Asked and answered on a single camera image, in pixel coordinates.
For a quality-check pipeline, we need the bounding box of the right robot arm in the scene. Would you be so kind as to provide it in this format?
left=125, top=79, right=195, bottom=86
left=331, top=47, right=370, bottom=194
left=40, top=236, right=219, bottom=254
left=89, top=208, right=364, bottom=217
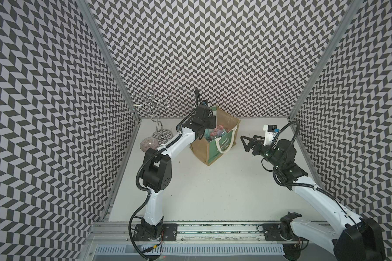
left=241, top=121, right=386, bottom=261

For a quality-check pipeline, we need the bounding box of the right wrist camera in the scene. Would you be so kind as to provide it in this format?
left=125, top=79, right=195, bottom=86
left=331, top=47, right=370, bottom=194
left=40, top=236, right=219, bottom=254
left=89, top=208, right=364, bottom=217
left=263, top=125, right=279, bottom=146

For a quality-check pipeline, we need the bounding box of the green hourglass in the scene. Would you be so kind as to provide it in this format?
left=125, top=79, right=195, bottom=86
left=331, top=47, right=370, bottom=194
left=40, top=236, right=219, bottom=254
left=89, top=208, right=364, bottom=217
left=204, top=128, right=214, bottom=140

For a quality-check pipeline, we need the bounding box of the green canvas Christmas bag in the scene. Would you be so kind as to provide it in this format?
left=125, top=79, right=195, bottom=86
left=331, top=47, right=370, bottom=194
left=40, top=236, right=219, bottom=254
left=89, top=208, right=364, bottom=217
left=190, top=106, right=241, bottom=166

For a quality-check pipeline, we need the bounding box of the silver wire stand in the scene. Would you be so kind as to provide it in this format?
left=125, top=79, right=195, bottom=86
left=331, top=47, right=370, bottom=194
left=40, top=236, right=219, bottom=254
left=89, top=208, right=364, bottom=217
left=132, top=91, right=173, bottom=146

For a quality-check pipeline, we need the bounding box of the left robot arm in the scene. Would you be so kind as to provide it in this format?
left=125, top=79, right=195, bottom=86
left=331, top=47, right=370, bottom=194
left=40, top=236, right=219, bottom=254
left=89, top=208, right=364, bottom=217
left=128, top=89, right=216, bottom=241

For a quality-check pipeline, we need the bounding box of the pink hourglass front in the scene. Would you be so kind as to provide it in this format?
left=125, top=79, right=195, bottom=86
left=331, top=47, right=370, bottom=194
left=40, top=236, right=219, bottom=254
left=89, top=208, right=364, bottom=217
left=211, top=125, right=229, bottom=139

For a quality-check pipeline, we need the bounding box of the pink glass bowl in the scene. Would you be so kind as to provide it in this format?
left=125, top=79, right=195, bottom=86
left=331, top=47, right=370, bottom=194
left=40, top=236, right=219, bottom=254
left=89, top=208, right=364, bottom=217
left=139, top=137, right=159, bottom=152

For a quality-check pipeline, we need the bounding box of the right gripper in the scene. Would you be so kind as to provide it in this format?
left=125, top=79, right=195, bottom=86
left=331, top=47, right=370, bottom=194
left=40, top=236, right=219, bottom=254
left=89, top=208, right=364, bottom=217
left=241, top=134, right=283, bottom=168

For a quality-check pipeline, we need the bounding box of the metal base rail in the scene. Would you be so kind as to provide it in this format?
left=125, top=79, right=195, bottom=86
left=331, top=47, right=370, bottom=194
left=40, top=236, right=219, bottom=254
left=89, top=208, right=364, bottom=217
left=84, top=221, right=360, bottom=245

